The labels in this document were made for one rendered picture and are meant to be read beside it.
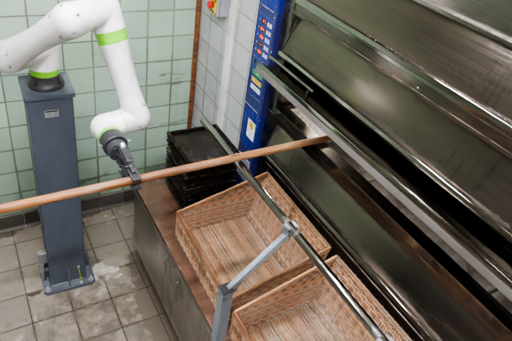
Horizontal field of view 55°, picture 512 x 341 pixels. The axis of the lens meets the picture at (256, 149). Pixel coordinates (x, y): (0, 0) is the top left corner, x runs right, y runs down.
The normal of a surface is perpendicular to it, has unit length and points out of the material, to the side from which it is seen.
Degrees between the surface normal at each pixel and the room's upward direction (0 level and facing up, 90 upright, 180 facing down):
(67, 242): 90
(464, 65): 70
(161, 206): 0
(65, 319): 0
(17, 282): 0
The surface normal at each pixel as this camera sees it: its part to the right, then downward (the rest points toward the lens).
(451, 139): -0.77, -0.11
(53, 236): 0.45, 0.55
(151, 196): 0.14, -0.82
